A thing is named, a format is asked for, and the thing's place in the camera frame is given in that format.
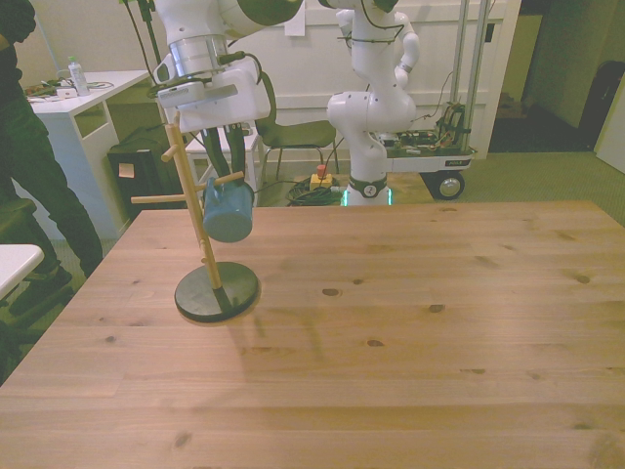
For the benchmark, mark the dark moulded chair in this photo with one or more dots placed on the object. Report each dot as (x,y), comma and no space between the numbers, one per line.
(293,137)

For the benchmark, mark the clear plastic bottle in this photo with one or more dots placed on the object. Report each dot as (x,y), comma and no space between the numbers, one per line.
(78,78)

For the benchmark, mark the blue enamel mug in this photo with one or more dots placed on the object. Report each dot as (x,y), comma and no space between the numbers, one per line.
(227,220)

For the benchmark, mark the yellow emergency stop button box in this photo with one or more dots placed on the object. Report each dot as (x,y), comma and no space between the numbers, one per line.
(321,181)

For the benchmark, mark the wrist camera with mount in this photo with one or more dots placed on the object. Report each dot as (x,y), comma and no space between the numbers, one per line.
(180,94)

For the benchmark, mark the white rounded tabletop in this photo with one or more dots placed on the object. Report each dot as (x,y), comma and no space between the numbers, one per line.
(17,264)

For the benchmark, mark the black camera tripod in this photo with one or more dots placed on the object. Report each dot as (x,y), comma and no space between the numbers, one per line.
(143,6)

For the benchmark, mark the wooden mug tree black base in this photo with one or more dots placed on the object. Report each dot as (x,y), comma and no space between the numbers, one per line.
(215,303)

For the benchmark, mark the small grey device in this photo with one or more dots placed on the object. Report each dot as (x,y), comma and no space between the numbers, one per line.
(246,129)

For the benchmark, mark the black case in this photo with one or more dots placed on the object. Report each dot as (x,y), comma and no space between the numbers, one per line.
(151,181)

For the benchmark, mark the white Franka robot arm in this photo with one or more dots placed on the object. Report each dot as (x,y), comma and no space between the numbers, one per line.
(371,107)

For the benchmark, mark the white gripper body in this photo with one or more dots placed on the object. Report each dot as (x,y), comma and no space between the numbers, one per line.
(239,105)

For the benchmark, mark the aluminium profile mast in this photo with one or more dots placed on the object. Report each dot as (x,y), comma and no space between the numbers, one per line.
(472,49)

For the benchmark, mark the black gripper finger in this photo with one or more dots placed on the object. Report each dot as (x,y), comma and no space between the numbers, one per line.
(237,156)
(215,151)

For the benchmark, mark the person in dark clothes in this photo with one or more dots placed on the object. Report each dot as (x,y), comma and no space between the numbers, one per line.
(29,146)

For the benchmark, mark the orange sticky note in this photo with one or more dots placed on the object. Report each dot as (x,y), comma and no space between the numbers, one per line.
(126,170)

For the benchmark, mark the white paper sheet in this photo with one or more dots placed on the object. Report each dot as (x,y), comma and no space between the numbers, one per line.
(295,29)

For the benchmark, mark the wheeled equipment cart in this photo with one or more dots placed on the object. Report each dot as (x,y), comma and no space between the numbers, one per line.
(439,163)

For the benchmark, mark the white desk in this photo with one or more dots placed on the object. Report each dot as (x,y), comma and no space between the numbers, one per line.
(102,171)

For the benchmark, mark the small white side table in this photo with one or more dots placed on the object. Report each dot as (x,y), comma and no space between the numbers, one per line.
(254,156)

